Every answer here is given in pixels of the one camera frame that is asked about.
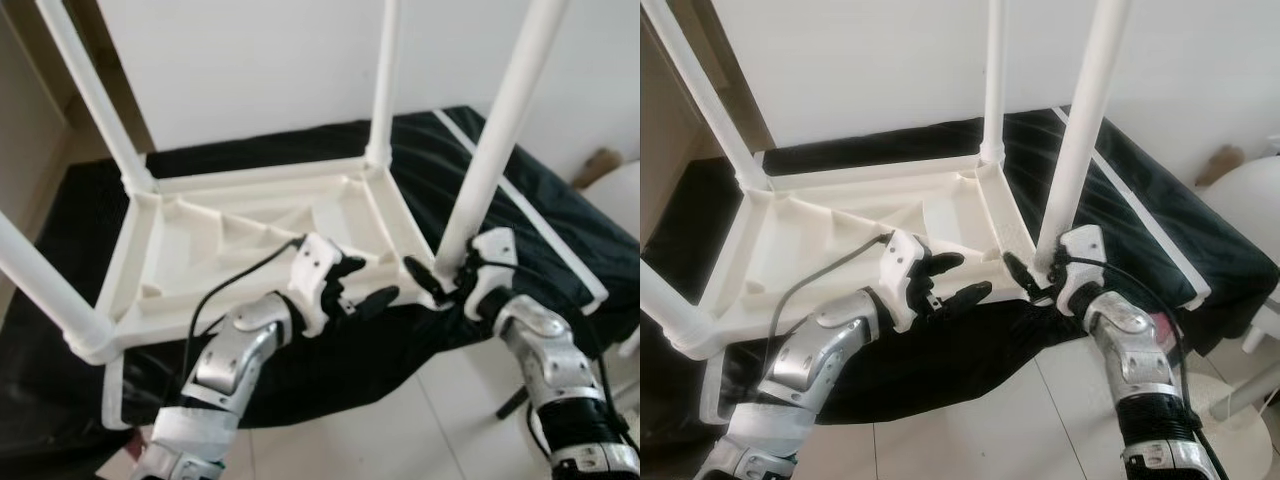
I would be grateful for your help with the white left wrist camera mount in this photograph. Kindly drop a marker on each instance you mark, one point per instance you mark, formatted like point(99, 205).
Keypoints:
point(312, 280)
point(902, 278)

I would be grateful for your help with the white plastic children table top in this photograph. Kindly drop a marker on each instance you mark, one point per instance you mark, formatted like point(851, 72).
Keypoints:
point(220, 240)
point(830, 235)

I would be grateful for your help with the brown wooden door frame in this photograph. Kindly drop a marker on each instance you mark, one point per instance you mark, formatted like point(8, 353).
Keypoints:
point(85, 50)
point(715, 50)

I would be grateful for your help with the white round stand base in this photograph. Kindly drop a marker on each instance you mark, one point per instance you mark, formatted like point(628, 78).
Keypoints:
point(1245, 430)

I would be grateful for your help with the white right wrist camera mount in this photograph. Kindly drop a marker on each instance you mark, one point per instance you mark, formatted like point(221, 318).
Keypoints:
point(1082, 265)
point(492, 270)

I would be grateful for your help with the pink plastic object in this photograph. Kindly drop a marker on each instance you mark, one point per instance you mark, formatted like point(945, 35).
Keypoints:
point(1162, 328)
point(130, 458)

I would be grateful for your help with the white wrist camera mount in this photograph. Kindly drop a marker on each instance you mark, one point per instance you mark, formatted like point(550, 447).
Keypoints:
point(1082, 265)
point(492, 270)
point(902, 278)
point(312, 280)

